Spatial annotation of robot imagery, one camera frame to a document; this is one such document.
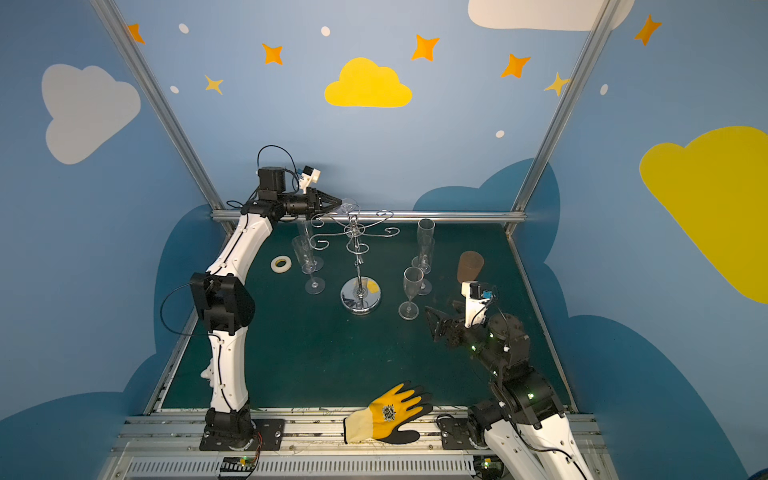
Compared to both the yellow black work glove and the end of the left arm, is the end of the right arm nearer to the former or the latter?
the yellow black work glove

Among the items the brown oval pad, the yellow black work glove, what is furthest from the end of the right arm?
the brown oval pad

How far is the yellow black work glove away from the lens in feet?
2.44

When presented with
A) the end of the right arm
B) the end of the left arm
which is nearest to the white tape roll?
the end of the left arm
